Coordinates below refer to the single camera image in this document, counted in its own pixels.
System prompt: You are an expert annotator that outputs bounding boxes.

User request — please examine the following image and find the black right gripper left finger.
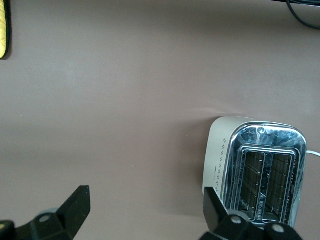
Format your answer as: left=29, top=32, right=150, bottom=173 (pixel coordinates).
left=14, top=185, right=91, bottom=240

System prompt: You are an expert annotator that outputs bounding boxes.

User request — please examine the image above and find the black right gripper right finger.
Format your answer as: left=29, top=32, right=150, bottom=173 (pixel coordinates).
left=199, top=187, right=270, bottom=240

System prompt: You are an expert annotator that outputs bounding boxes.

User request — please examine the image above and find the cream and chrome toaster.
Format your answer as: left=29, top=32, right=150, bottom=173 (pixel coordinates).
left=201, top=116, right=308, bottom=230

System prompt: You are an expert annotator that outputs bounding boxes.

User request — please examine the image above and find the brown table cloth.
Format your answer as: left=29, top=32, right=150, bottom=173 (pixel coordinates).
left=0, top=0, right=320, bottom=240

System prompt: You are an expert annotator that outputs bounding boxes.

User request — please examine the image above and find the yellow quilted oven mitt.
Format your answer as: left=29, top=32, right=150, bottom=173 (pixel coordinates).
left=0, top=0, right=12, bottom=60

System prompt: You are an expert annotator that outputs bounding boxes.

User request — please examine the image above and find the black floor cable loop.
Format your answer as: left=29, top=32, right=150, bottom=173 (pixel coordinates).
left=286, top=0, right=320, bottom=29

